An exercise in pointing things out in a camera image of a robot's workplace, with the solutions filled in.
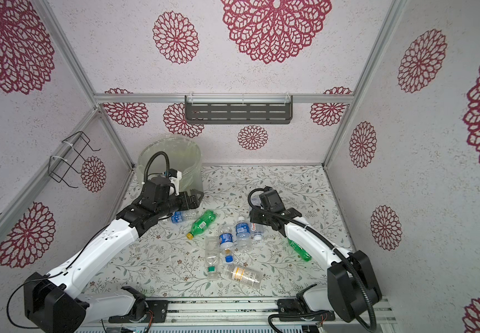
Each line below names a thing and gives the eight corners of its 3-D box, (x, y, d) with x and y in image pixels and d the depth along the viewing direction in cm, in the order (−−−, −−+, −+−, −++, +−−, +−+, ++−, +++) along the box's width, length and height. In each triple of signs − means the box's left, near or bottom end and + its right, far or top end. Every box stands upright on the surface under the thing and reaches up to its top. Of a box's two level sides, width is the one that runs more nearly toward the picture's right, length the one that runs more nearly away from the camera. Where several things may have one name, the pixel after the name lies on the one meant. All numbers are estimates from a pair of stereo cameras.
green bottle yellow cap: (185, 237, 95) (182, 231, 90) (208, 212, 103) (207, 206, 98) (194, 244, 92) (192, 238, 88) (217, 218, 101) (216, 212, 96)
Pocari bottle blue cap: (218, 263, 86) (217, 258, 82) (220, 229, 96) (219, 224, 92) (233, 263, 86) (233, 258, 82) (233, 229, 96) (233, 224, 92)
